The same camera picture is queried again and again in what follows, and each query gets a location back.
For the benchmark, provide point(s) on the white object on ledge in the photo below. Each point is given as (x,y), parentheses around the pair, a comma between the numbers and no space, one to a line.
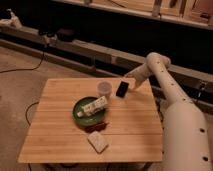
(13,21)

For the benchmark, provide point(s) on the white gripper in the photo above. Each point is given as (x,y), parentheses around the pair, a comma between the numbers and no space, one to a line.
(140,74)

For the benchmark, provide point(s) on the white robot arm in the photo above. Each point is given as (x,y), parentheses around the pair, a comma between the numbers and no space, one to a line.
(185,132)

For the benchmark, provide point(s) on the black device on ledge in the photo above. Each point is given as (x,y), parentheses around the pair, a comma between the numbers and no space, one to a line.
(65,35)

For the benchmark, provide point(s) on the white tube on plate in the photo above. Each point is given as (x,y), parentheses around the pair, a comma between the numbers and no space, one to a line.
(93,107)

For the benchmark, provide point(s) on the red chili pepper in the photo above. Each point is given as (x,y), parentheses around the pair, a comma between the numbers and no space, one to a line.
(97,127)

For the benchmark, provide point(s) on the green plate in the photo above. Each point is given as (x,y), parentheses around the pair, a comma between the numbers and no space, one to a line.
(87,120)

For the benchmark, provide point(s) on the wooden table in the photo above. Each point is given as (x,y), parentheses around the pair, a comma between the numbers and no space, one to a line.
(130,131)

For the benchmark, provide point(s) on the translucent ceramic cup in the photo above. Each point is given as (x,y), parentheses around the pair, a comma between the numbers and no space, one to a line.
(104,89)

